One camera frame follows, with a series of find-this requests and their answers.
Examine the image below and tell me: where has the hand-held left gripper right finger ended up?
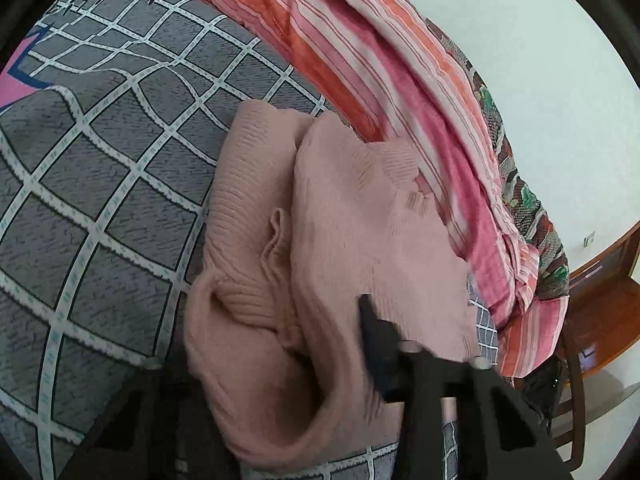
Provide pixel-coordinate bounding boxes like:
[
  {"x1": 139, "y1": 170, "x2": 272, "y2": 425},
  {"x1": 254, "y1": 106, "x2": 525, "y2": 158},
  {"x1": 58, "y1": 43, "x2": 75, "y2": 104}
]
[{"x1": 359, "y1": 294, "x2": 573, "y2": 480}]

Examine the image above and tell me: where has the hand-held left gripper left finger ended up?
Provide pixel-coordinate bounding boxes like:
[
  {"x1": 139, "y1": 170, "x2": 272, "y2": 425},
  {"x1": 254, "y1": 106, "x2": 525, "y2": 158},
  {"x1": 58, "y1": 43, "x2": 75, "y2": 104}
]
[{"x1": 60, "y1": 357, "x2": 236, "y2": 480}]

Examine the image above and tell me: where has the pink knit sweater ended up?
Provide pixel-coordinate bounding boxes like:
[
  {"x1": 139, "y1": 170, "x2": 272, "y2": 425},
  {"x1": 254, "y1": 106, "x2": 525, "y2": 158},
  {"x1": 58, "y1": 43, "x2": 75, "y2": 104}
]
[{"x1": 184, "y1": 100, "x2": 483, "y2": 468}]

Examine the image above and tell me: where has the black clothing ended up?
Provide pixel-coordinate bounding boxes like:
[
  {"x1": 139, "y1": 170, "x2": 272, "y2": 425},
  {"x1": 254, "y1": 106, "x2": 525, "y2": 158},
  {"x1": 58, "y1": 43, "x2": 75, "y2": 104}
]
[{"x1": 515, "y1": 355, "x2": 563, "y2": 426}]

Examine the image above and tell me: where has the floral patchwork quilt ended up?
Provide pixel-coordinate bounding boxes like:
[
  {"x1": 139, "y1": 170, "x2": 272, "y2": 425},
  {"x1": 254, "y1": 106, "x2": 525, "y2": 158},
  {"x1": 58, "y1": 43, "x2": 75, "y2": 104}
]
[{"x1": 425, "y1": 17, "x2": 571, "y2": 301}]

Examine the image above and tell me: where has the grey checked star blanket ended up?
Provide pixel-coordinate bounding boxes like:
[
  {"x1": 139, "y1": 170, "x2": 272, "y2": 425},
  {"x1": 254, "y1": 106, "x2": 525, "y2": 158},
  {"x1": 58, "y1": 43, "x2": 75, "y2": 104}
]
[{"x1": 0, "y1": 0, "x2": 501, "y2": 480}]

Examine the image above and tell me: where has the brown wooden door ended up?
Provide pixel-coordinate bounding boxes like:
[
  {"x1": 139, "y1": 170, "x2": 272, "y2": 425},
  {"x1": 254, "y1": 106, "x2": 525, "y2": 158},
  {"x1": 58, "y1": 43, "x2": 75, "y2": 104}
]
[{"x1": 567, "y1": 227, "x2": 640, "y2": 381}]

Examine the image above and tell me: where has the pink orange striped quilt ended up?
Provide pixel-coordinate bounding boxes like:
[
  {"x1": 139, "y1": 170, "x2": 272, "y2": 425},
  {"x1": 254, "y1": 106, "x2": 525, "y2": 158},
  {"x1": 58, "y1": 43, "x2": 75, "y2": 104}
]
[{"x1": 107, "y1": 0, "x2": 568, "y2": 378}]

